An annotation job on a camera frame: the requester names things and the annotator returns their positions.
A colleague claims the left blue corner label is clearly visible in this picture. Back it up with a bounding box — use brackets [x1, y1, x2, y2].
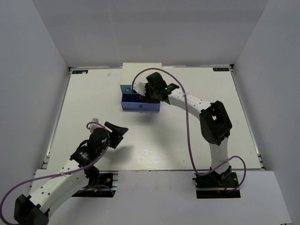
[72, 70, 88, 74]

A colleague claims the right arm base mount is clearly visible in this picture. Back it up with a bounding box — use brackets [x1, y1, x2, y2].
[192, 172, 241, 199]

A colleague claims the light blue small drawer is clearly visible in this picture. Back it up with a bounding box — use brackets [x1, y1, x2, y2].
[120, 85, 136, 94]

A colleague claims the blue corner label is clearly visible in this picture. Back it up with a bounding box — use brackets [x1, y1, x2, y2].
[213, 67, 230, 72]
[72, 70, 88, 74]

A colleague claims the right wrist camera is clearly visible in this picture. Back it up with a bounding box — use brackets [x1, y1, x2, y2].
[132, 82, 146, 96]

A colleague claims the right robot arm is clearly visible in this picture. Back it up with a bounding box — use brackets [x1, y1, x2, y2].
[131, 68, 233, 187]

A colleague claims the right blue corner label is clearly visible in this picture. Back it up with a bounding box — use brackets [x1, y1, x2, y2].
[213, 67, 230, 72]

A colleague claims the white drawer cabinet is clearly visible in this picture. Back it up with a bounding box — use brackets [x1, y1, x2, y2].
[120, 62, 162, 85]

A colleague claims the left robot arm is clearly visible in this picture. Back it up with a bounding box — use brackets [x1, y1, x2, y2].
[14, 121, 128, 225]

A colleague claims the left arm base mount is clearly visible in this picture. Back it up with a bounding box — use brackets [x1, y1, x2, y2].
[72, 171, 118, 198]

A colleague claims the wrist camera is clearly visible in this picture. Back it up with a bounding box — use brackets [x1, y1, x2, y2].
[132, 82, 146, 96]
[86, 118, 103, 133]

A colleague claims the purple-blue wide drawer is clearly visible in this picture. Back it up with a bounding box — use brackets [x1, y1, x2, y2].
[121, 94, 160, 112]

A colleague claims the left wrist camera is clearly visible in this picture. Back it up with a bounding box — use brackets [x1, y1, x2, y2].
[86, 118, 103, 133]

